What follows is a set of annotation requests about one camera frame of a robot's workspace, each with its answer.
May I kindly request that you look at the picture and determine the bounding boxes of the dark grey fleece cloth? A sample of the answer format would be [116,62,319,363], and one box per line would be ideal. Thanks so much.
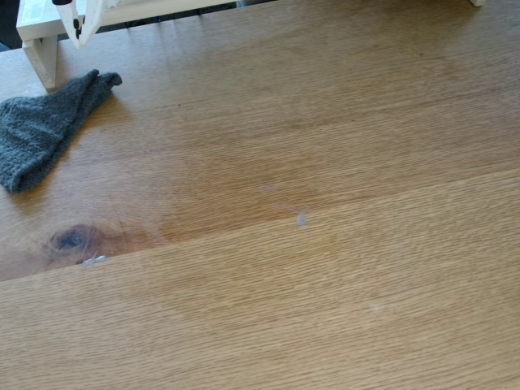
[0,68,124,194]

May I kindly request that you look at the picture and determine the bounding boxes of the white shelf stand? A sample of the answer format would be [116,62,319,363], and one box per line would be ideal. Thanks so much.
[15,0,487,90]

